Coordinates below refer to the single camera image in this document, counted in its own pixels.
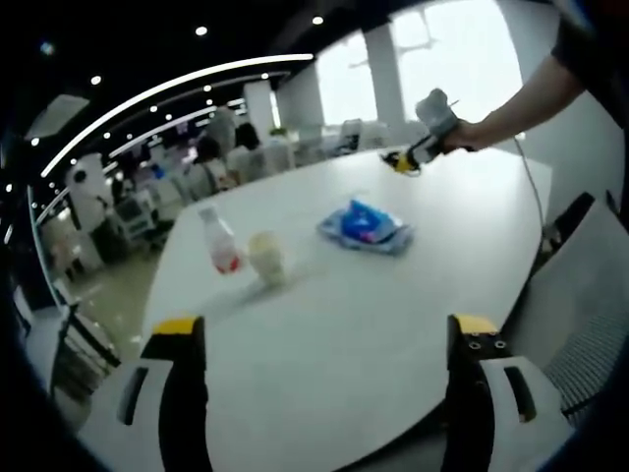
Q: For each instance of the person's right hand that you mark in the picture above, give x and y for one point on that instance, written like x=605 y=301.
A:
x=467 y=135

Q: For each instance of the white mesh office chair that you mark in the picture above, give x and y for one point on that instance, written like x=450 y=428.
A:
x=580 y=305

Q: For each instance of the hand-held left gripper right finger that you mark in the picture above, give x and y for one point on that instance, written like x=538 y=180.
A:
x=496 y=418

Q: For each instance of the white paper cup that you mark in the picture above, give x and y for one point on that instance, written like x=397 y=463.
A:
x=268 y=260

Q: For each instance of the curved ceiling light strip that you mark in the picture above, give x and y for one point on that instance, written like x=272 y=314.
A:
x=162 y=88

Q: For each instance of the white table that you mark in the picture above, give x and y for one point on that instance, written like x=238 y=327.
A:
x=368 y=319

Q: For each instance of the dark frame stand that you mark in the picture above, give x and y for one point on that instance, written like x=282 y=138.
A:
x=83 y=354

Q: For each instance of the bright window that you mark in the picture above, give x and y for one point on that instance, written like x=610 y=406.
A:
x=452 y=64

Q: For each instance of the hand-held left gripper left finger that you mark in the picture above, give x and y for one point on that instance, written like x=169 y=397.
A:
x=147 y=418

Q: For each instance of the clear bag with blue pad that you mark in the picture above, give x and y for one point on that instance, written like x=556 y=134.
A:
x=388 y=243

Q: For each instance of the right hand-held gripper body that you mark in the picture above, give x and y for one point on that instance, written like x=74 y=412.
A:
x=437 y=118

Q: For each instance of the clear water bottle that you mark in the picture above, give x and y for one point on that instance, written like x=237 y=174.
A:
x=221 y=243

